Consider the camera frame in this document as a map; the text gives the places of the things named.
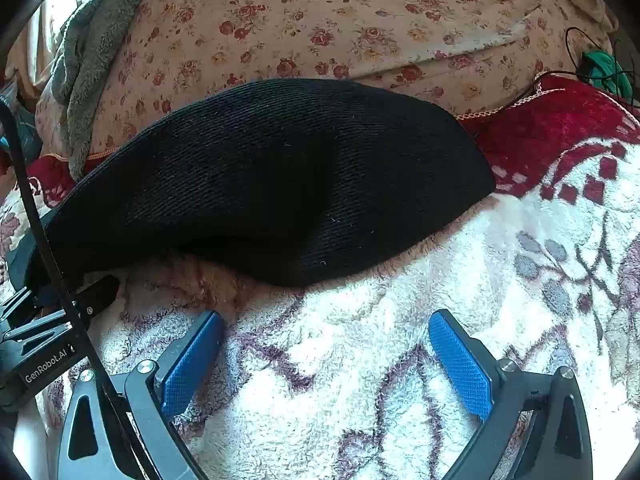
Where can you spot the beige floral pillow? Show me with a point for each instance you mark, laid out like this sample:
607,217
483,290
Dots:
320,20

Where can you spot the grey fleece blanket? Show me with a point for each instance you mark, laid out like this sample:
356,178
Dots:
95,55

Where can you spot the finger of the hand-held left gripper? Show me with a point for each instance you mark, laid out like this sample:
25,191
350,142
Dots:
100,295
30,332

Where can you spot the black pants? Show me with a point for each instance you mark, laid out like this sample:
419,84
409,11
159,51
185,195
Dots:
280,175

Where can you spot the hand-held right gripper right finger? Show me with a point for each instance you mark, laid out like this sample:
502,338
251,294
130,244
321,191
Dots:
457,355

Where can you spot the red and white plush blanket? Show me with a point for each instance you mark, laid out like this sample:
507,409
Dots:
400,360

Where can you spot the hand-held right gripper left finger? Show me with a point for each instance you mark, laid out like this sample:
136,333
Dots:
192,365

